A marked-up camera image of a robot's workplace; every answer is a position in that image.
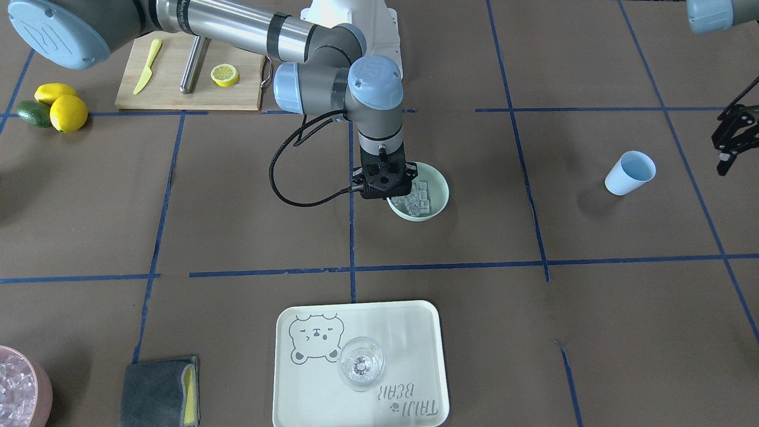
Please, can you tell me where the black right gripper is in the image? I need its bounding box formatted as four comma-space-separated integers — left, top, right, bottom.
361, 145, 406, 184

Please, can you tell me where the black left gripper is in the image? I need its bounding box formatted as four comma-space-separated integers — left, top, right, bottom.
711, 106, 758, 176

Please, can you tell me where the clear ice cubes pile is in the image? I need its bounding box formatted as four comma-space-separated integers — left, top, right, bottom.
391, 181, 431, 217

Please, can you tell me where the green bowl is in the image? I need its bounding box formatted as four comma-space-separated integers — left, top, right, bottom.
387, 161, 450, 222

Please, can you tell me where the light blue plastic cup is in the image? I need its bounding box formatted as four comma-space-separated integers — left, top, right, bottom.
604, 151, 656, 196

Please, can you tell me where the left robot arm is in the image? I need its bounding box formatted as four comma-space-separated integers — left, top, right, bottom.
687, 1, 758, 176

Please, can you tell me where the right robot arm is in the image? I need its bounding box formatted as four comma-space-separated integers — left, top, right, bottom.
7, 1, 417, 197

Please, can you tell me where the pink bowl with ice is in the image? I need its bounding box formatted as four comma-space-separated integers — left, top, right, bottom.
1, 346, 53, 426

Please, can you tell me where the clear glass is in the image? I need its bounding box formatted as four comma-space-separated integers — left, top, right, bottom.
338, 337, 387, 392

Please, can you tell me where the half lemon slice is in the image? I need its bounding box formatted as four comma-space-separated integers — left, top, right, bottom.
211, 64, 240, 87

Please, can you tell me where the steel muddler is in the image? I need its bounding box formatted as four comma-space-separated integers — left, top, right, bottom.
179, 36, 211, 95

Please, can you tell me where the cream bear tray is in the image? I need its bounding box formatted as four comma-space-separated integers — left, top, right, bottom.
273, 300, 450, 426

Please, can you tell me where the wooden cutting board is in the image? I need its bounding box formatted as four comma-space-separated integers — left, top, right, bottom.
116, 33, 270, 111

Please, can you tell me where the yellow plastic knife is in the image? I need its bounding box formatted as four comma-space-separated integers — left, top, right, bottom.
132, 40, 162, 95

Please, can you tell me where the yellow sponge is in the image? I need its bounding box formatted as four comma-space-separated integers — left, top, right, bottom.
181, 364, 200, 426

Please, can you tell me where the yellow lemon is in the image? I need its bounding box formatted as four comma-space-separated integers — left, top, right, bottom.
50, 94, 89, 133
34, 83, 78, 106

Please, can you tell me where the green avocado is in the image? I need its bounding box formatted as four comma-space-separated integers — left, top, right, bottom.
16, 100, 52, 129

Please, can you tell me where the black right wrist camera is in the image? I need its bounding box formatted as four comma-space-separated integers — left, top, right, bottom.
350, 162, 418, 200

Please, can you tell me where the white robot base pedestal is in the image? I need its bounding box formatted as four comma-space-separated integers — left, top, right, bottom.
300, 1, 404, 77

